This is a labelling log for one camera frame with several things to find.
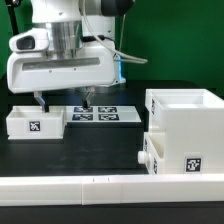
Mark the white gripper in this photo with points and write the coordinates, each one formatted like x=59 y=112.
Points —
x=29 y=69

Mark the white drawer tray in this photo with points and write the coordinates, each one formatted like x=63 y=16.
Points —
x=152 y=154
x=30 y=122

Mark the white front drawer tray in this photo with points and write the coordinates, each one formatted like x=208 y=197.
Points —
x=152 y=154

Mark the white drawer housing box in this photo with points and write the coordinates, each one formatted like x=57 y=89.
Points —
x=193 y=123

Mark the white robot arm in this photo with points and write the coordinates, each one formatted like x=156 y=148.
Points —
x=66 y=47

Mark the white marker tag plate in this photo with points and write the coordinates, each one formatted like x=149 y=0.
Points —
x=102 y=114

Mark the white L-shaped border fence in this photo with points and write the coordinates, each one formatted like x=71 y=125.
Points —
x=110 y=189

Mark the black camera stand pole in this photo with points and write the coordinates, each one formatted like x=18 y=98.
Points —
x=11 y=6

